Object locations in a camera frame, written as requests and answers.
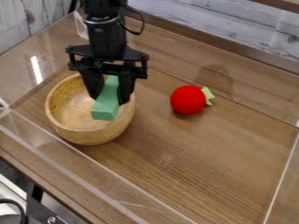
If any brown wooden bowl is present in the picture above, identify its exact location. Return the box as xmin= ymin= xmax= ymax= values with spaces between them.
xmin=43 ymin=73 xmax=136 ymax=145

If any black cable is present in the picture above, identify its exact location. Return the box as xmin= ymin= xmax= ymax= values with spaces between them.
xmin=0 ymin=198 xmax=27 ymax=224

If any clear acrylic corner bracket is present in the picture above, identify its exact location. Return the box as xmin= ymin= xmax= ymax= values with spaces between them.
xmin=73 ymin=10 xmax=89 ymax=39

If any green foam stick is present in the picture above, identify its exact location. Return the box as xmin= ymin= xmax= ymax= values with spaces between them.
xmin=90 ymin=75 xmax=120 ymax=121

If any red toy tomato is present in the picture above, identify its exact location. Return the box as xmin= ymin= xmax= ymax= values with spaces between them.
xmin=170 ymin=85 xmax=214 ymax=115

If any black table leg bracket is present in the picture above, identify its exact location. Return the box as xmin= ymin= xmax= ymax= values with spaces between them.
xmin=25 ymin=182 xmax=67 ymax=224

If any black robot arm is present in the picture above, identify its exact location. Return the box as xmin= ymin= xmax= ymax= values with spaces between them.
xmin=65 ymin=0 xmax=149 ymax=104

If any clear acrylic tray wall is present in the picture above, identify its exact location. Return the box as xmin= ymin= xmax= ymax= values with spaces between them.
xmin=0 ymin=17 xmax=299 ymax=224

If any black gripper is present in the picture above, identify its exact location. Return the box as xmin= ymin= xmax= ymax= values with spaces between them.
xmin=65 ymin=45 xmax=149 ymax=105

